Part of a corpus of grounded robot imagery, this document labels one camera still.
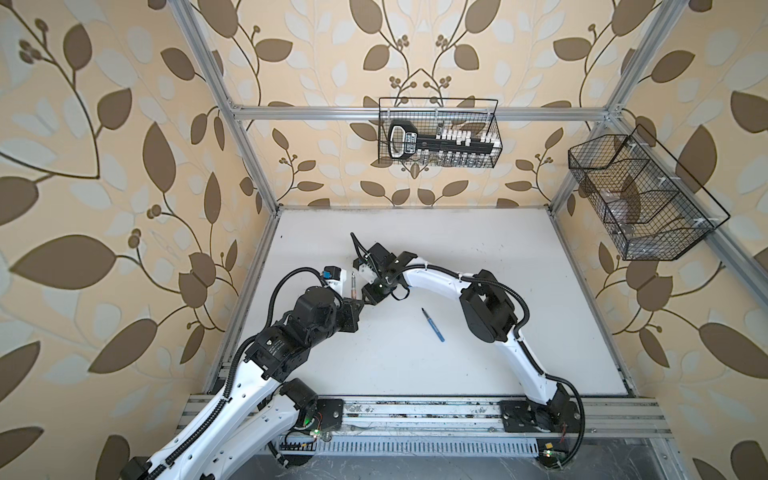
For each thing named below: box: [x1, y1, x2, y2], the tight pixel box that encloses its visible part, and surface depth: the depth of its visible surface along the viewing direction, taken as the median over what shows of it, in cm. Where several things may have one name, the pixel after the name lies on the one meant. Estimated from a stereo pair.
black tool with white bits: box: [388, 120, 502, 161], surface depth 85 cm
